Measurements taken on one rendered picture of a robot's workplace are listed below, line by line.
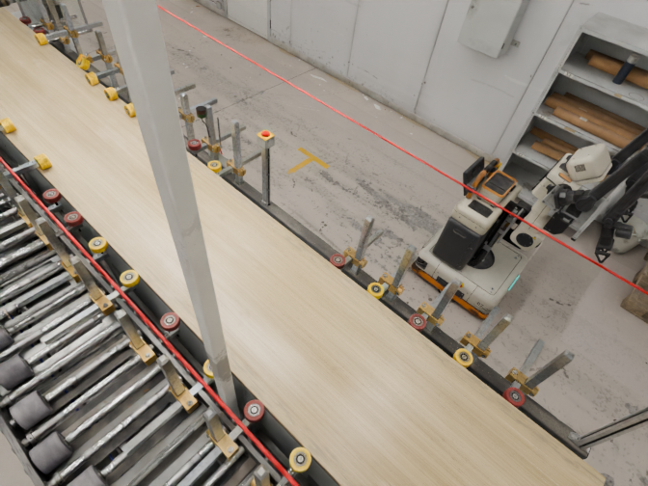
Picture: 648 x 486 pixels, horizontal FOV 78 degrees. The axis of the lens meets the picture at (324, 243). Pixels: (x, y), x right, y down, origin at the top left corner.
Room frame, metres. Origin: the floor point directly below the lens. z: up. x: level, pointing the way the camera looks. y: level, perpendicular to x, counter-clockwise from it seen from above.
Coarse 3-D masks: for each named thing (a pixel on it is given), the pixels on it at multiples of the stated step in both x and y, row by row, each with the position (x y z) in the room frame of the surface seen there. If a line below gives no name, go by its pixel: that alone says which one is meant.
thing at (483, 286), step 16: (432, 240) 2.08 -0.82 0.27; (432, 256) 1.91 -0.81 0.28; (496, 256) 2.01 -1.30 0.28; (512, 256) 2.04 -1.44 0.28; (416, 272) 1.91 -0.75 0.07; (432, 272) 1.85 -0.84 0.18; (448, 272) 1.80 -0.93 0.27; (464, 272) 1.81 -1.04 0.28; (480, 272) 1.84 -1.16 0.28; (496, 272) 1.86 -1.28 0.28; (512, 272) 1.89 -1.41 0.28; (464, 288) 1.70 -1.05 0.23; (480, 288) 1.69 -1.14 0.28; (496, 288) 1.71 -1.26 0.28; (464, 304) 1.66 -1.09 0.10; (480, 304) 1.62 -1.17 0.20; (496, 304) 1.60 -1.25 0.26
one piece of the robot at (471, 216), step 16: (496, 160) 2.19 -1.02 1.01; (480, 176) 2.02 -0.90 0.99; (512, 192) 2.14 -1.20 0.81; (464, 208) 1.90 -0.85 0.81; (480, 208) 1.93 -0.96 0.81; (496, 208) 1.95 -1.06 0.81; (512, 208) 1.98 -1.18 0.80; (448, 224) 1.92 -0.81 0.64; (464, 224) 1.87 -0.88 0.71; (480, 224) 1.81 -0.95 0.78; (496, 224) 1.94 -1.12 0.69; (448, 240) 1.89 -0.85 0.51; (464, 240) 1.84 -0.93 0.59; (480, 240) 1.81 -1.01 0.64; (496, 240) 1.97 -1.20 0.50; (448, 256) 1.86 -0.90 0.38; (464, 256) 1.80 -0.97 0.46; (480, 256) 1.87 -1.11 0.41
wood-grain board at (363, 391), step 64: (0, 64) 2.55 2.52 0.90; (64, 64) 2.68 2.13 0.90; (64, 128) 1.95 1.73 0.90; (128, 128) 2.05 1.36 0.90; (64, 192) 1.43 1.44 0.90; (128, 192) 1.50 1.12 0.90; (128, 256) 1.08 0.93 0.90; (256, 256) 1.20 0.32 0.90; (320, 256) 1.27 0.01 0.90; (192, 320) 0.80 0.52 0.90; (256, 320) 0.85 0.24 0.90; (320, 320) 0.90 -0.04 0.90; (384, 320) 0.95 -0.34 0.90; (256, 384) 0.57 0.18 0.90; (320, 384) 0.61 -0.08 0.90; (384, 384) 0.65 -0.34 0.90; (448, 384) 0.70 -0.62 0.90; (320, 448) 0.37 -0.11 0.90; (384, 448) 0.40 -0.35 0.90; (448, 448) 0.44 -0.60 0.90; (512, 448) 0.48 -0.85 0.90
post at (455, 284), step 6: (456, 282) 1.07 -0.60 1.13; (462, 282) 1.08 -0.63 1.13; (450, 288) 1.06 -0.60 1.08; (456, 288) 1.05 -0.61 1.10; (450, 294) 1.05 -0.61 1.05; (444, 300) 1.06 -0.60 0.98; (438, 306) 1.07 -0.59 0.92; (444, 306) 1.05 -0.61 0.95; (438, 312) 1.06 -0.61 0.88; (426, 324) 1.07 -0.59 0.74; (432, 324) 1.05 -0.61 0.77
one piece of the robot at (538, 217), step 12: (564, 156) 2.00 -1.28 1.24; (552, 168) 2.00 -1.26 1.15; (540, 180) 1.91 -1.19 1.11; (552, 180) 1.81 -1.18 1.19; (564, 180) 1.80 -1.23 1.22; (540, 192) 1.87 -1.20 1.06; (540, 204) 1.86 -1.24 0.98; (528, 216) 1.84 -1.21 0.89; (540, 216) 1.84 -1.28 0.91; (516, 228) 1.89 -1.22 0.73; (528, 228) 1.81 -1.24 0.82; (540, 228) 1.78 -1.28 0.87; (516, 240) 1.82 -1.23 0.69; (528, 240) 1.78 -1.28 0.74; (540, 240) 1.75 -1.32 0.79
